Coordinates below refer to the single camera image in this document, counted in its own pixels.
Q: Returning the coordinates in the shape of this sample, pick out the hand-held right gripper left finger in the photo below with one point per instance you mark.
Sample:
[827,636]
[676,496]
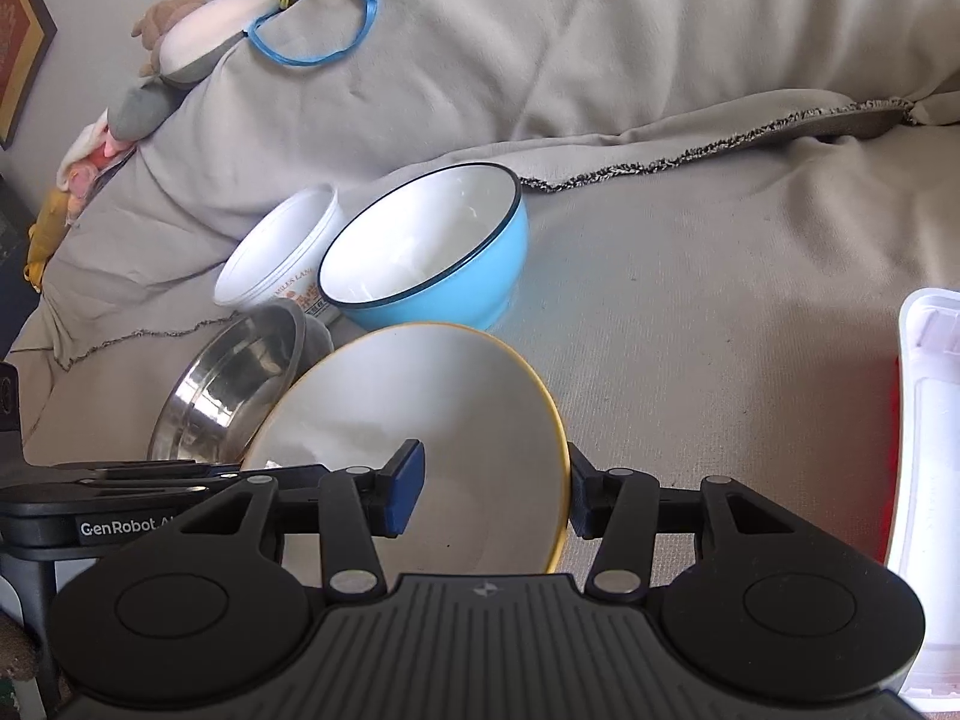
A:
[406,486]

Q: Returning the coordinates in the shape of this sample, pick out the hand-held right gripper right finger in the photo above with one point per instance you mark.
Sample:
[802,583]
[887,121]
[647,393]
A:
[586,501]

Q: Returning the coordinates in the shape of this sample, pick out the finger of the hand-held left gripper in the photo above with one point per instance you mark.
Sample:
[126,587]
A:
[150,471]

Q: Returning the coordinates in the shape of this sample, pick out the yellow-rimmed white bowl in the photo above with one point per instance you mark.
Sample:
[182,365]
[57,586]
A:
[465,427]

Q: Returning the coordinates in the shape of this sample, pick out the stainless steel bowl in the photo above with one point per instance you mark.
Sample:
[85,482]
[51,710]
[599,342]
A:
[225,382]

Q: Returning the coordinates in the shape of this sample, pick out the blue enamel bowl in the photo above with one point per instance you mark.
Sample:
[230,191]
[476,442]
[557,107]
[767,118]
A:
[420,240]

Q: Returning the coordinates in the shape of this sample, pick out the white printed plastic tub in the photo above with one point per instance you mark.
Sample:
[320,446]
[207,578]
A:
[281,251]

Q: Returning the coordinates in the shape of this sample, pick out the white and red tray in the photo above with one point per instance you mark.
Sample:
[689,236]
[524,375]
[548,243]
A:
[926,465]

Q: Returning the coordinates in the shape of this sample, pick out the beige seat cover blanket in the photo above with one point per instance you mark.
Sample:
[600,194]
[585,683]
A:
[712,300]

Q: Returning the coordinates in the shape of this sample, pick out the yellow plush toy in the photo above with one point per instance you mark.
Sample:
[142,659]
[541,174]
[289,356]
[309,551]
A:
[46,240]

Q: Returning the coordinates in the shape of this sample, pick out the pink and white plush toy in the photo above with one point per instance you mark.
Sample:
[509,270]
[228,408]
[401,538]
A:
[94,157]

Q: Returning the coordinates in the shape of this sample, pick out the grey and white plush toy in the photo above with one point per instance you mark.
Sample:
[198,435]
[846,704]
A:
[202,30]

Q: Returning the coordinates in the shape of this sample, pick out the beige blanket with stitched edge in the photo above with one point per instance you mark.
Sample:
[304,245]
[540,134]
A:
[570,37]

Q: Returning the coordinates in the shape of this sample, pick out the large wooden picture frame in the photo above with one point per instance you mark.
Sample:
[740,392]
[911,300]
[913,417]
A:
[19,45]

